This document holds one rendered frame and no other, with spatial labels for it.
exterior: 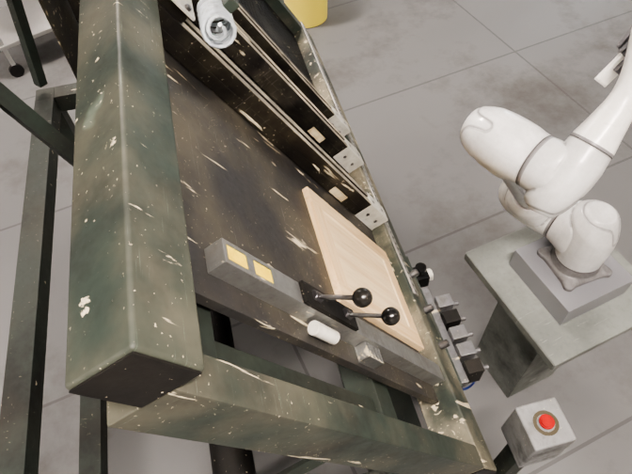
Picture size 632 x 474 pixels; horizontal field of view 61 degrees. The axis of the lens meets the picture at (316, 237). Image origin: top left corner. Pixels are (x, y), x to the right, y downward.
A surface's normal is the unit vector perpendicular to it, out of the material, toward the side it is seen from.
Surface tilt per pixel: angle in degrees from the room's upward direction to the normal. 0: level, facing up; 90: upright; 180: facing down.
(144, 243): 59
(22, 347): 0
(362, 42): 0
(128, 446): 0
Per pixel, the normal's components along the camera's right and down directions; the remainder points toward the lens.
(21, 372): -0.04, -0.60
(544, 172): -0.52, 0.16
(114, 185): -0.54, -0.40
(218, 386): 0.80, -0.50
